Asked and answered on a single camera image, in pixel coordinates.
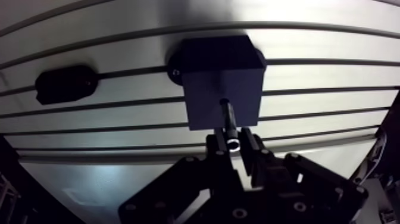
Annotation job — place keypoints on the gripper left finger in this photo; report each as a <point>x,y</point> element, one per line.
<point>215,169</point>

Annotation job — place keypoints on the pale holed strip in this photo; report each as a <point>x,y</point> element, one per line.
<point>373,153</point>

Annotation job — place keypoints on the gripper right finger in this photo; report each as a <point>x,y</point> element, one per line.
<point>281,181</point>

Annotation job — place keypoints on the steel bolt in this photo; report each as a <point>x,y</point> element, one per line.
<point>230,125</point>

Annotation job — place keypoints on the dark blue-grey block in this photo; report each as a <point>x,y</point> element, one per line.
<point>218,62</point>

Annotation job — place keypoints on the black oval holder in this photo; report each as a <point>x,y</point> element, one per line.
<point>65,84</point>

